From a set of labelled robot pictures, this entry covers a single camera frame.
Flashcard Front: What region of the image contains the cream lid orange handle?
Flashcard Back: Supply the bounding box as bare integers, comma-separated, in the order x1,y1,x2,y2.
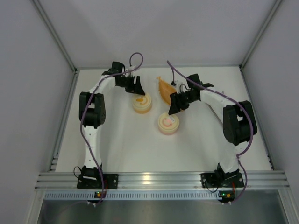
132,94,152,111

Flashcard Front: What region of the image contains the orange round lunch box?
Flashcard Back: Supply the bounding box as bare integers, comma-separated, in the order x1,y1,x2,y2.
132,97,152,114

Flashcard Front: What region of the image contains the cream lid pink handle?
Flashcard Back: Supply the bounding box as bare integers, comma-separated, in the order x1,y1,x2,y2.
158,112,179,126

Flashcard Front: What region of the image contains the pink round lunch box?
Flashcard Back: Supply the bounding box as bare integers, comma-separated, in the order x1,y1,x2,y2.
158,123,179,135

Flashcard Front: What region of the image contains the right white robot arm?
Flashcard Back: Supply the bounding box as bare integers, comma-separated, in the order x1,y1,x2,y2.
168,74,257,193

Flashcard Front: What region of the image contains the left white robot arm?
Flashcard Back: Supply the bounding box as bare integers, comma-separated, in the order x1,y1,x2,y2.
77,62,145,189

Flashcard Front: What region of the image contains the woven boat-shaped basket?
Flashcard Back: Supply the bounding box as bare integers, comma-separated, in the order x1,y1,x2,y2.
157,76,177,105

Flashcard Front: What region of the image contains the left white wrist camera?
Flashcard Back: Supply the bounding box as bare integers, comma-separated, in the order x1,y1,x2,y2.
124,66,136,77

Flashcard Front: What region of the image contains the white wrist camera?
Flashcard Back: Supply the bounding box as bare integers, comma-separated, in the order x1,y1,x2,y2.
171,80,187,93
124,66,136,77

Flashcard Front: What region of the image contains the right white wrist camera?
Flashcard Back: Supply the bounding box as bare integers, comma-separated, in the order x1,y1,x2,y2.
171,80,187,93

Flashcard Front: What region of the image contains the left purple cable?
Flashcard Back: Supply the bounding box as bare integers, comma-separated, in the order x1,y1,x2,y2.
79,52,144,206

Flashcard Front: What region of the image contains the purple cable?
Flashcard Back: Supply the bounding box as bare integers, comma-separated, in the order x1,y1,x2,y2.
166,60,255,199
79,52,144,206

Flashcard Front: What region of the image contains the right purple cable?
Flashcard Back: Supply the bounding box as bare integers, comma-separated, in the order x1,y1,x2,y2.
166,60,255,199

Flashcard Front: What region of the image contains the slotted grey cable duct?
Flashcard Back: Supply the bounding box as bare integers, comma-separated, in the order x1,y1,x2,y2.
44,190,233,201

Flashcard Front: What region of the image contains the left aluminium frame post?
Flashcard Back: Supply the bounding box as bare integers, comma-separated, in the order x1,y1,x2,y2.
31,0,78,72

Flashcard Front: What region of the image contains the aluminium frame post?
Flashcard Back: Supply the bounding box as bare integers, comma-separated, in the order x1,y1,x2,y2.
239,0,284,70
31,0,78,72

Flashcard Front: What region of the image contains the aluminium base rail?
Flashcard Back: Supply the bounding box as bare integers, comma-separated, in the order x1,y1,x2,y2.
35,170,290,191

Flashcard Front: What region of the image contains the right aluminium frame post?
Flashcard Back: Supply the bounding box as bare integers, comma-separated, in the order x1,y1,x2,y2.
239,0,284,70

